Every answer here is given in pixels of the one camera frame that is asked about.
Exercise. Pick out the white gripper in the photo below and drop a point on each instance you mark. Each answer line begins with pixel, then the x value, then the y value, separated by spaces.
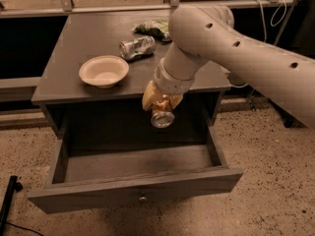
pixel 169 83

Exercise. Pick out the orange soda can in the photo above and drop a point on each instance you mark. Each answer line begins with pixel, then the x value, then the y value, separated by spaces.
pixel 162 116

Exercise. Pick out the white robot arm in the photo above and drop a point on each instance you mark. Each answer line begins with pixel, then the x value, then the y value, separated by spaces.
pixel 203 34

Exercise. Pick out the silver green soda can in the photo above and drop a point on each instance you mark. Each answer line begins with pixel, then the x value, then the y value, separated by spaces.
pixel 137 48

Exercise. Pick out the grey open drawer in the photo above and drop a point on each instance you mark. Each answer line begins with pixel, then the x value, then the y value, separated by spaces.
pixel 92 170

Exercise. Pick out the white paper bowl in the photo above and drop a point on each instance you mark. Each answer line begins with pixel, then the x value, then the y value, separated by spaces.
pixel 104 71

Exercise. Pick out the green chip bag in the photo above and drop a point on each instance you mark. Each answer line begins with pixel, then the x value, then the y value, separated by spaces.
pixel 155 28

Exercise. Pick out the grey wooden cabinet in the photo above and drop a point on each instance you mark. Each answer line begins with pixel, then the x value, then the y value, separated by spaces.
pixel 116 114

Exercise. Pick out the black stand leg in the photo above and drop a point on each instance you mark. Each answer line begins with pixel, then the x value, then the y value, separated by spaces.
pixel 13 186

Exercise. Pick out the metal railing frame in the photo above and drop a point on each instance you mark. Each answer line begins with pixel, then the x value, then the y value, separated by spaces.
pixel 98 7

